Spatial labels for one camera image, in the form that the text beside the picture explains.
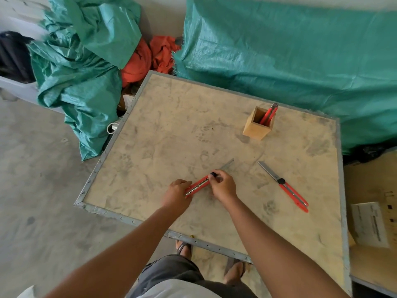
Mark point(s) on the person's right forearm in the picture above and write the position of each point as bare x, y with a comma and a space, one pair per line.
279, 254

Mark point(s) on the dark grey shorts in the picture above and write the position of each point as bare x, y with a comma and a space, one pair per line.
173, 268

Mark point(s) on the person's left forearm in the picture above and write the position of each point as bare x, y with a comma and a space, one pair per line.
124, 257

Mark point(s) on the person's right hand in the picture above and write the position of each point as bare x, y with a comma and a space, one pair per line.
224, 188

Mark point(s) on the red utility knife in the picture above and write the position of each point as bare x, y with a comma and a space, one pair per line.
271, 116
200, 185
290, 190
266, 116

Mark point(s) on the crumpled green tarp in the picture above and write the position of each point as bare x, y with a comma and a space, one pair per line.
83, 68

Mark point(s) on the person's right foot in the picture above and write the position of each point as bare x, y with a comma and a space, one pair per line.
234, 273

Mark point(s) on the wooden crate with metal edging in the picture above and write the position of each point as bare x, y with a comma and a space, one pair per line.
173, 127

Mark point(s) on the person's foot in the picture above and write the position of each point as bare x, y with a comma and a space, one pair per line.
185, 249
234, 273

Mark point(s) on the white plastic container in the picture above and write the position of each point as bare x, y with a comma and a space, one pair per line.
18, 89

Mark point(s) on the large green tarp cover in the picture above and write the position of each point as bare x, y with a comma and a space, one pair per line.
294, 65

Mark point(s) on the person's right thumb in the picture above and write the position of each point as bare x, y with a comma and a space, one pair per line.
215, 179

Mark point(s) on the plywood crate with label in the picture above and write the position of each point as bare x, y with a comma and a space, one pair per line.
372, 263

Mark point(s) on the person's left foot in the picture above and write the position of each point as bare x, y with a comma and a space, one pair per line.
185, 249

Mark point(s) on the person's left hand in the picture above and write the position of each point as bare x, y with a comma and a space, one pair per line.
175, 198

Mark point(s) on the wooden pen holder box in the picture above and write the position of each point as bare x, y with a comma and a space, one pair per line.
256, 128

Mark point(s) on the white shirt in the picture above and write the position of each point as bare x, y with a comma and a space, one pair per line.
176, 290

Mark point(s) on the person's left fingers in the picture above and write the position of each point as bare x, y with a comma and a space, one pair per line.
181, 184

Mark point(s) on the black plastic bag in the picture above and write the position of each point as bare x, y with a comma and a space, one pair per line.
364, 153

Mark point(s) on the white paper label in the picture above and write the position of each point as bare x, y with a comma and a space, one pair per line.
369, 225

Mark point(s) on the orange cloth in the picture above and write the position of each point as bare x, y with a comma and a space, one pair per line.
145, 62

